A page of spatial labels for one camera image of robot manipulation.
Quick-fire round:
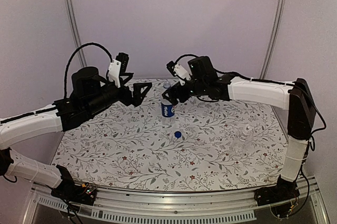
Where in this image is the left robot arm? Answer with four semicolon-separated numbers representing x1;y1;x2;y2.
1;66;152;200

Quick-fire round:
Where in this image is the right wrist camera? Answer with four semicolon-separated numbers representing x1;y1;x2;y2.
166;61;191;82

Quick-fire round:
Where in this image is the Pepsi bottle blue label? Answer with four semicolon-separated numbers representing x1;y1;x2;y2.
161;96;175;126

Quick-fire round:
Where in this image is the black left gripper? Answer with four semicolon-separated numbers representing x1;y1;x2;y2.
85;73;152;115

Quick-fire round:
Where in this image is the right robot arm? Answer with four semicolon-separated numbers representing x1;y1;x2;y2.
162;55;317;201

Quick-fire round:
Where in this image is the clear plastic bottle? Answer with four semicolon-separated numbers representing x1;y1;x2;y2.
229;124;253;161

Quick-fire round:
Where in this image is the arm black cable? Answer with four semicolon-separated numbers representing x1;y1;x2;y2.
173;54;201;64
63;42;113;98

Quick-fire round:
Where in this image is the aluminium front rail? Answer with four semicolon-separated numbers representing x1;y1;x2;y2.
23;176;333;223

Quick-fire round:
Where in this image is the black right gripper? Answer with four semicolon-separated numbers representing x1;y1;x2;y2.
163;78;207;105

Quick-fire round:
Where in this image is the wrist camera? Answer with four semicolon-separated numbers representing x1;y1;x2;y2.
166;61;191;82
107;52;129;88

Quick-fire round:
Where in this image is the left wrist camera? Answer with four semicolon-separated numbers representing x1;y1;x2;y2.
107;52;129;88

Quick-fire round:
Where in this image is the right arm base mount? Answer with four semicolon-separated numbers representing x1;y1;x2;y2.
254;177;300;206

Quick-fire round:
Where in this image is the floral patterned table mat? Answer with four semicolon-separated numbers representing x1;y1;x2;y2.
52;79;288;191

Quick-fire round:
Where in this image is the aluminium corner post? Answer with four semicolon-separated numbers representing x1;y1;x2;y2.
259;0;286;79
59;0;87;68

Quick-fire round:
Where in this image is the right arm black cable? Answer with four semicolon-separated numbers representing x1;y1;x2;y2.
173;54;201;64

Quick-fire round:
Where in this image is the blue bottle cap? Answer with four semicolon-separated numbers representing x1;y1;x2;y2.
174;131;182;139

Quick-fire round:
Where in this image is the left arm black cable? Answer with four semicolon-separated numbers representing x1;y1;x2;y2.
63;42;113;98

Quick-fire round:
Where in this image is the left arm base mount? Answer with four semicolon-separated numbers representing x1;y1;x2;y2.
51;165;97;206

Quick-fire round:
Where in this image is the right aluminium corner post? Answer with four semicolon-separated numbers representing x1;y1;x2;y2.
259;0;286;79

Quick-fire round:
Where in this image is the left aluminium corner post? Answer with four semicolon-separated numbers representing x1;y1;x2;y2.
59;0;87;68

